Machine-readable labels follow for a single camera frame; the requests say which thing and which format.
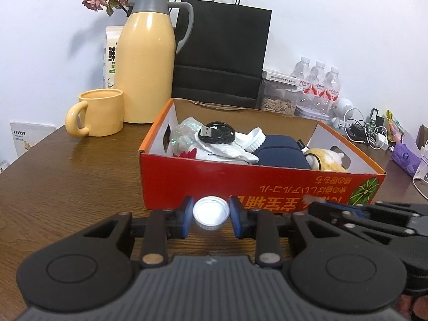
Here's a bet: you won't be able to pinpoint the red cardboard box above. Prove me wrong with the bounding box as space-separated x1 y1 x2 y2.
139 99 386 213

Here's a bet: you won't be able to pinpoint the purple tissue pack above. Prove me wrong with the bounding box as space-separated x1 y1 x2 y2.
391 143 422 177

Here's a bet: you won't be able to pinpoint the water bottle right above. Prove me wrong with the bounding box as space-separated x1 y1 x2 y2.
324 67 341 114

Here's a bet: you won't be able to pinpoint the water bottle middle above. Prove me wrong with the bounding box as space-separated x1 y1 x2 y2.
307 62 325 111

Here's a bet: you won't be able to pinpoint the clear plastic bag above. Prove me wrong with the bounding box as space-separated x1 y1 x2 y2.
170 124 196 155

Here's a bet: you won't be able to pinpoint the black usb cable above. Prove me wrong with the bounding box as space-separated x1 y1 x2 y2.
196 121 237 147

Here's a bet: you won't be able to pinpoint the white round puck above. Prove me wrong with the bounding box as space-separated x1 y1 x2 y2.
242 127 266 153

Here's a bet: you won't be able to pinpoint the tangled charger cables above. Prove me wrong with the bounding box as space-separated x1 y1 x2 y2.
340 107 390 151

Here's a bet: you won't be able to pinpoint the white wall panel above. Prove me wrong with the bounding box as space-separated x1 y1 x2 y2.
10 122 56 157

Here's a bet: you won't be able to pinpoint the milk carton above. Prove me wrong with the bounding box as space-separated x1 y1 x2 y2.
103 25 123 89

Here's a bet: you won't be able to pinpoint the navy blue pouch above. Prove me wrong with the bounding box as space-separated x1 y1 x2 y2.
253 135 311 170

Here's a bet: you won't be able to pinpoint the clear snack container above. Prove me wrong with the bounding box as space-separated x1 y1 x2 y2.
258 70 300 115

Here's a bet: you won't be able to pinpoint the black paper bag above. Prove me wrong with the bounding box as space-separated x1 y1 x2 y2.
172 0 271 108

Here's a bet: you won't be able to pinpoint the yellow ceramic mug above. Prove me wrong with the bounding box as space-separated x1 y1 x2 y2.
64 89 124 138

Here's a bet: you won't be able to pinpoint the water bottle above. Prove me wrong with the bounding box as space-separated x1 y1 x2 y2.
291 56 311 107
324 67 341 114
307 62 325 111

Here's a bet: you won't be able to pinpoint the white cloth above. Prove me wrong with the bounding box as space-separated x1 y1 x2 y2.
173 117 258 165

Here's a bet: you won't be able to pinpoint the yellow thermos jug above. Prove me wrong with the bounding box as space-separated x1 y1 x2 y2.
114 0 194 124

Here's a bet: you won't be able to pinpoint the water bottle left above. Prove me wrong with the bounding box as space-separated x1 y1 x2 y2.
291 56 311 107

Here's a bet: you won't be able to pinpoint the white bottle cap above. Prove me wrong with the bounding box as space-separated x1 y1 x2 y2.
193 196 230 230

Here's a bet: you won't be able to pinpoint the white small camera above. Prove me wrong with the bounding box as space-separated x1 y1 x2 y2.
331 98 354 129

